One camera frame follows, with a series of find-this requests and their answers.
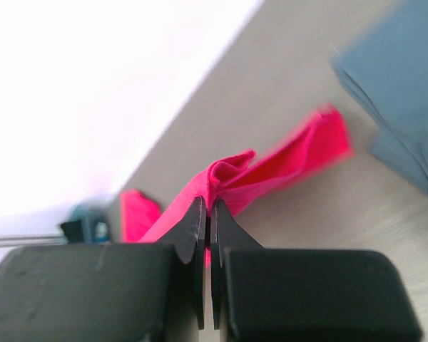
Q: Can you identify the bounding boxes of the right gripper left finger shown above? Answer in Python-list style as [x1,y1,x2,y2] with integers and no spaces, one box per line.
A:
[0,197,207,341]

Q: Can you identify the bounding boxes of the teal plastic laundry basket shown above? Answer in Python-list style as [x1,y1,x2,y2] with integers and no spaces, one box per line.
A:
[59,204,110,244]

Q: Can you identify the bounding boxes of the left aluminium frame post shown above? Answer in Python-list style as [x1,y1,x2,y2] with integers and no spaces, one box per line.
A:
[0,234,67,248]

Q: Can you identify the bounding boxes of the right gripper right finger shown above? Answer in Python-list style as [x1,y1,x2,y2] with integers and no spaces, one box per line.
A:
[210,200,423,341]

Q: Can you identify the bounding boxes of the grey blue t shirt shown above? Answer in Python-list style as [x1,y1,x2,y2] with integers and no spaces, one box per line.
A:
[332,1,428,195]

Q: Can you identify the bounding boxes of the pink red t shirt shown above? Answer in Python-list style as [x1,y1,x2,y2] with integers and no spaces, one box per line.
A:
[119,103,355,268]

